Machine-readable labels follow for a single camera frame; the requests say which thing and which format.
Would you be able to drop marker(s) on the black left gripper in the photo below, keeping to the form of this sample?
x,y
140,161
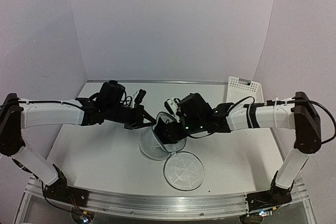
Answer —
x,y
138,119

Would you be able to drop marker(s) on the white plastic basket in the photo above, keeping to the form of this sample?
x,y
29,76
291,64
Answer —
x,y
239,88

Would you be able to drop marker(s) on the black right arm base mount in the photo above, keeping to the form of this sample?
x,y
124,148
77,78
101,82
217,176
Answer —
x,y
273,197

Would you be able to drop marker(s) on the black bra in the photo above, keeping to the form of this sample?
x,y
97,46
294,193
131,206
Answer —
x,y
169,132

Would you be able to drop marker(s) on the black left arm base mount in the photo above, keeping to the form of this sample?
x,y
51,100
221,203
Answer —
x,y
62,192

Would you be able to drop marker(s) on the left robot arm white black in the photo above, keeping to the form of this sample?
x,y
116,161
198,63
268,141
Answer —
x,y
18,114

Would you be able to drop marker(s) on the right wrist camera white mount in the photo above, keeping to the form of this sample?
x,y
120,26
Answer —
x,y
172,105

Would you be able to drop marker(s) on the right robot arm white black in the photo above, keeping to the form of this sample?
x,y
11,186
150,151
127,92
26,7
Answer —
x,y
297,113

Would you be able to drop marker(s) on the white mesh laundry bag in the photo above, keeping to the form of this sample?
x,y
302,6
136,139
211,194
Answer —
x,y
182,170

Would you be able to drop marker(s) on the aluminium table front rail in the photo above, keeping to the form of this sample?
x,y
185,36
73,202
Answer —
x,y
171,207

